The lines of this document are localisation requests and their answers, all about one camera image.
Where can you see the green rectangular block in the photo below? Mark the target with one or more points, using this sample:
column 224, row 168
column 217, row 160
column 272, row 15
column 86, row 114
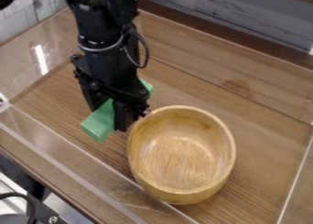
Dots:
column 99, row 124

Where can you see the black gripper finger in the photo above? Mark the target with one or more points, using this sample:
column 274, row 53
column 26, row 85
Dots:
column 126, row 114
column 93, row 91

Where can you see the wooden brown bowl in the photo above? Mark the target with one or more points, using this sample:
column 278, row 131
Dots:
column 181, row 150

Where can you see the clear acrylic enclosure walls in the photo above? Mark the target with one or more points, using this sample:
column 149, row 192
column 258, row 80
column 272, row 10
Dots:
column 253, row 82

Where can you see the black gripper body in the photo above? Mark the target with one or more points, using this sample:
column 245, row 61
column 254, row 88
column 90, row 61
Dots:
column 111, row 64

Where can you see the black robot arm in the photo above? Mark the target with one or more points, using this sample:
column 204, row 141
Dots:
column 105, row 21

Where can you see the black table mount bracket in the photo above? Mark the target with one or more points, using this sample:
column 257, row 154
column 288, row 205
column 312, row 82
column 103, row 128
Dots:
column 39, row 213

